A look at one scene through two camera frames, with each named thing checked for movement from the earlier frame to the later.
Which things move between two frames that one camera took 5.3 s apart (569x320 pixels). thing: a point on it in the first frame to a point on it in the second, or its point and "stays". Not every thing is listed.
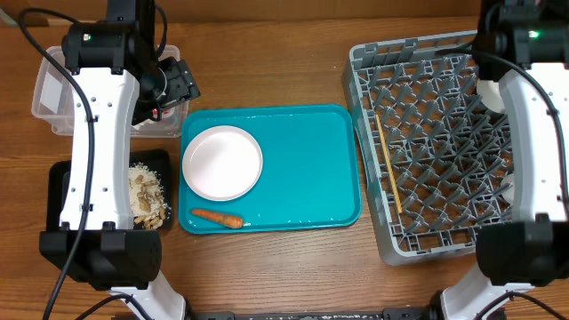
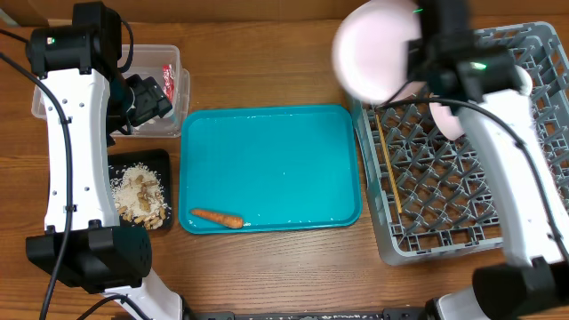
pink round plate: [222, 163] to [370, 53]
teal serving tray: [311, 174] stays
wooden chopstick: [389, 165] stays
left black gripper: [184, 84] to [152, 100]
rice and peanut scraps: [147, 197] stays
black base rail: [446, 313] stays
